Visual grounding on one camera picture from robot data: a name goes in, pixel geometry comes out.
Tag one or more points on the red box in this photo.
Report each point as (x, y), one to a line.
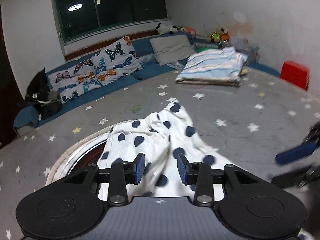
(295, 74)

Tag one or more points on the white navy polka dot garment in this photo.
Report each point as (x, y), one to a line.
(161, 137)

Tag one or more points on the butterfly pillow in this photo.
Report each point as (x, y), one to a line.
(115, 61)
(74, 81)

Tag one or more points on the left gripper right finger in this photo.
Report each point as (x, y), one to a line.
(200, 175)

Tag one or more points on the grey star pattern mat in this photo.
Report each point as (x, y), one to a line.
(246, 126)

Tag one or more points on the folded blue striped blanket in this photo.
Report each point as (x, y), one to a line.
(213, 67)

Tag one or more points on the left butterfly pillow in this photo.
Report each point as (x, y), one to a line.
(74, 81)

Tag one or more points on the black white plush toy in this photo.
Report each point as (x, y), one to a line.
(166, 29)

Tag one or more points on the black bag on sofa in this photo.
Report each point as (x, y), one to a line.
(46, 101)

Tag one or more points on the dark window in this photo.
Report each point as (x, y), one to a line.
(79, 18)

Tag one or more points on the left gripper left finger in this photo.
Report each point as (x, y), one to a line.
(122, 174)

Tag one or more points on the colourful toy pile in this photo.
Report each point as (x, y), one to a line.
(218, 35)

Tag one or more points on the grey cushion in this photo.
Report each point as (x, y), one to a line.
(170, 49)

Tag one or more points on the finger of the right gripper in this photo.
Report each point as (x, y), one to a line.
(308, 175)
(304, 150)

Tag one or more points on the right butterfly pillow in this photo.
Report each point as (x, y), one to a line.
(115, 61)

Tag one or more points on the blue sofa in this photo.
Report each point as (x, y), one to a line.
(28, 116)

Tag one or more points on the clear plastic bin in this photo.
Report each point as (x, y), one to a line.
(243, 46)

